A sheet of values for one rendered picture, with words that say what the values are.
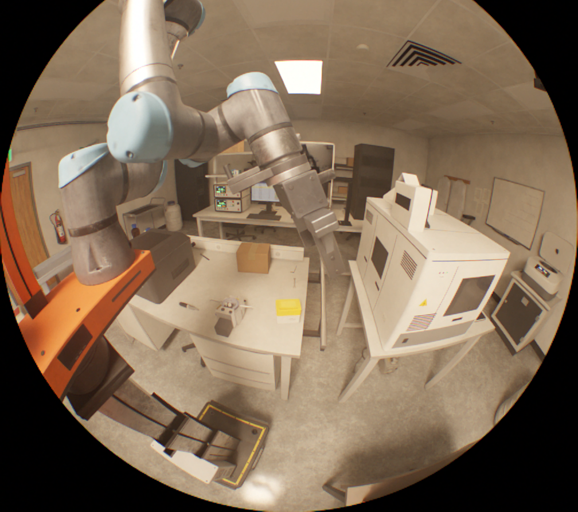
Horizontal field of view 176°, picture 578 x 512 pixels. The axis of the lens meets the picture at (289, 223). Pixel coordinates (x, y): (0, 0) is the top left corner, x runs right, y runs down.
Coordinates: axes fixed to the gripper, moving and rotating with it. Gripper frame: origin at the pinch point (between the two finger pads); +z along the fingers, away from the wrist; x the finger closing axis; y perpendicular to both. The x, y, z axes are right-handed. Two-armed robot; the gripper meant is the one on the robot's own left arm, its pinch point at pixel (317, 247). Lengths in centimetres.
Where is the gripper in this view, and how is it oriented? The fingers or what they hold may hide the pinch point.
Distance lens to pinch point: 33.6
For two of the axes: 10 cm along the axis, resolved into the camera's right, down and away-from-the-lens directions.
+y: 9.0, -4.2, 0.8
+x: -1.9, -2.1, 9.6
